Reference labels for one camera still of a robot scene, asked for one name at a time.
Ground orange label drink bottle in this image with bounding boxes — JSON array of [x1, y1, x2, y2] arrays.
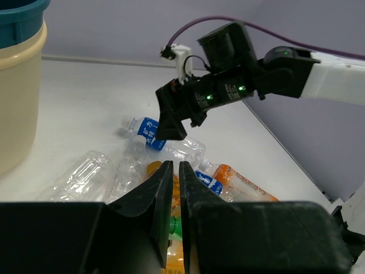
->
[[197, 159, 278, 202]]

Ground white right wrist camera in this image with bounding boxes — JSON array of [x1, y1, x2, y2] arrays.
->
[[160, 44, 193, 84]]

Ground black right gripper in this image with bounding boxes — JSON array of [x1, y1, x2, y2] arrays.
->
[[156, 74, 256, 140]]

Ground clear crumpled bottle white cap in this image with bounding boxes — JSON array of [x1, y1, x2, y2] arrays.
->
[[106, 135, 148, 204]]

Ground yellow bottle dark blue label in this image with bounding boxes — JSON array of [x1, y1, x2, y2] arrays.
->
[[161, 240, 185, 274]]

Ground large blue label water bottle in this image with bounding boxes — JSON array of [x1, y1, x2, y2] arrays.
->
[[121, 116, 206, 168]]

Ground small blue label water bottle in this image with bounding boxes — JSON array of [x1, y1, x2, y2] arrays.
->
[[195, 171, 238, 203]]

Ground green soda bottle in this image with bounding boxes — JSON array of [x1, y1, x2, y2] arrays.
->
[[169, 216, 183, 238]]

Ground small orange juice bottle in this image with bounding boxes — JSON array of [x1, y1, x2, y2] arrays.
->
[[146, 160, 162, 178]]

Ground clear unlabelled plastic bottle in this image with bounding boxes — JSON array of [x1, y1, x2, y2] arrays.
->
[[35, 150, 114, 202]]

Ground cream bin with teal rim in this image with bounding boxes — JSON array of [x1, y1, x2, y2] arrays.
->
[[1, 0, 50, 173]]

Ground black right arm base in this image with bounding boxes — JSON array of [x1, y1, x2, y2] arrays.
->
[[330, 191, 364, 265]]

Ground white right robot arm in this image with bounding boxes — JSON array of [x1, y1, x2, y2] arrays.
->
[[156, 21, 364, 140]]

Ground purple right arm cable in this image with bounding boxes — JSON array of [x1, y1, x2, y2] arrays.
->
[[167, 15, 365, 61]]

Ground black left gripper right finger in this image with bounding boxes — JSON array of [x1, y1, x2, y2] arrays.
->
[[179, 162, 352, 273]]

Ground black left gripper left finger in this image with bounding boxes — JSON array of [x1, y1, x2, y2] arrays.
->
[[1, 161, 173, 273]]

